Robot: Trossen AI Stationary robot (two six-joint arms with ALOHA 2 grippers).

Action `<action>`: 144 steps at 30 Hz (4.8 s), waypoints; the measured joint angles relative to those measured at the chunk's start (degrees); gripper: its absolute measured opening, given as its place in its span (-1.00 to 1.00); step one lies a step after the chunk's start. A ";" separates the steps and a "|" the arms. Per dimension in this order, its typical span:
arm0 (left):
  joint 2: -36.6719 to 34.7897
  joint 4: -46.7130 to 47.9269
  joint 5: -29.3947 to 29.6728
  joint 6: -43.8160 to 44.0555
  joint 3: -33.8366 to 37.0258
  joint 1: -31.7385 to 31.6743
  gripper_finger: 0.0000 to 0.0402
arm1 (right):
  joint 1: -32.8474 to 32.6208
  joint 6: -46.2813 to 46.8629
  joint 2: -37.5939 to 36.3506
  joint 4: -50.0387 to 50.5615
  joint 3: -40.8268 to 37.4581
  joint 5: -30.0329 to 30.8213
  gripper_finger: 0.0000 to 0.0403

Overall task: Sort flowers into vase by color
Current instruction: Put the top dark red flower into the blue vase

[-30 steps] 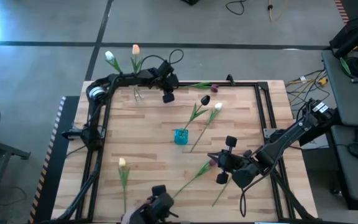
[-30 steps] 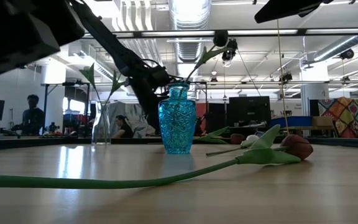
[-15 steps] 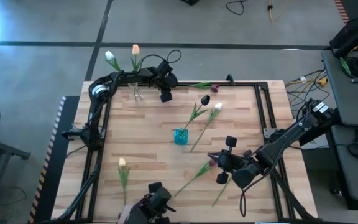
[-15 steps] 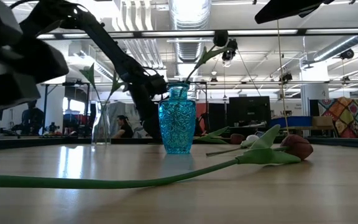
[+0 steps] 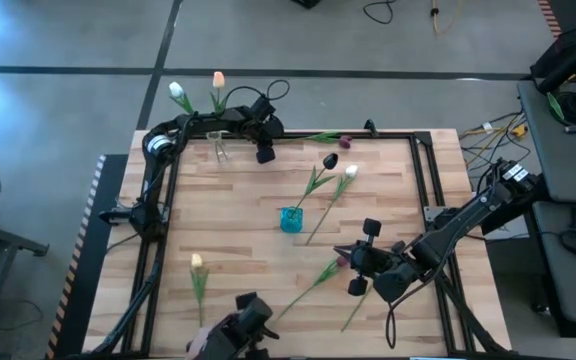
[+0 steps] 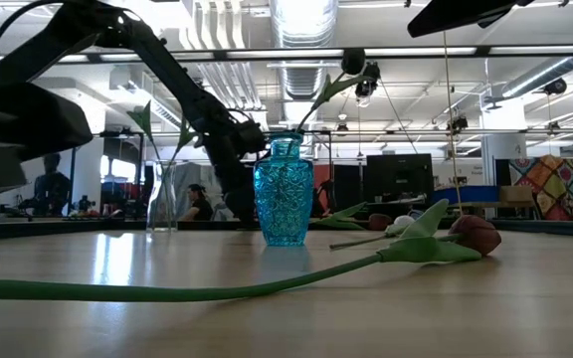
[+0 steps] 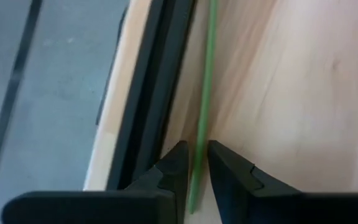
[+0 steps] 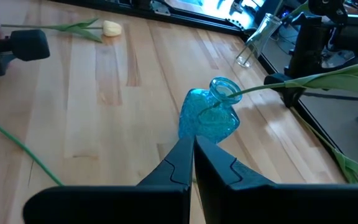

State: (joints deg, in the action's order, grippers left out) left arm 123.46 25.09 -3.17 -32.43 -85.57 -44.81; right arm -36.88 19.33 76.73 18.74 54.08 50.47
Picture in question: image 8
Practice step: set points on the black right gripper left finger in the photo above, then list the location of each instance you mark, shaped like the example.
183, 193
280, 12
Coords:
110, 205

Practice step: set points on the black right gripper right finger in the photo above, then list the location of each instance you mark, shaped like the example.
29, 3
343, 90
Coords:
275, 205

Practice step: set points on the blue glass vase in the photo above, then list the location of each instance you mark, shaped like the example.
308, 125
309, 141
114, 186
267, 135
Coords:
210, 121

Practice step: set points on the clear glass vase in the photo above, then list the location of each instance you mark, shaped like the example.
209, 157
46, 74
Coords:
258, 39

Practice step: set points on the yellow artificial tulip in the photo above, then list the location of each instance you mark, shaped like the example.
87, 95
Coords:
112, 28

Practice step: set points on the artificial flower green stem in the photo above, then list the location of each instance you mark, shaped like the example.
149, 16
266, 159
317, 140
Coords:
20, 145

